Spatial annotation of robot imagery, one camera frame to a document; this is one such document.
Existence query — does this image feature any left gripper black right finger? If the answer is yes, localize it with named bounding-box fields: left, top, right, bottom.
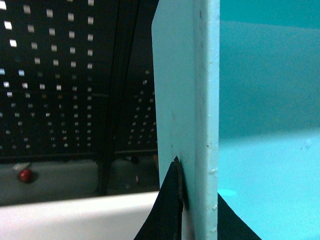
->
left=217, top=194, right=261, bottom=240

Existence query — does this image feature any black perforated metal panel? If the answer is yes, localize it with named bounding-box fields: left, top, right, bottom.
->
left=0, top=0, right=158, bottom=164

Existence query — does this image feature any light cyan plastic bin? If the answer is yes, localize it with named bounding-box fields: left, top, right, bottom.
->
left=152, top=0, right=320, bottom=240

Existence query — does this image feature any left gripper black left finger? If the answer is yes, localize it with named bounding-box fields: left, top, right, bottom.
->
left=134, top=156, right=189, bottom=240

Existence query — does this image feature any red round button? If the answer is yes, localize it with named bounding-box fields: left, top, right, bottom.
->
left=18, top=168, right=34, bottom=183

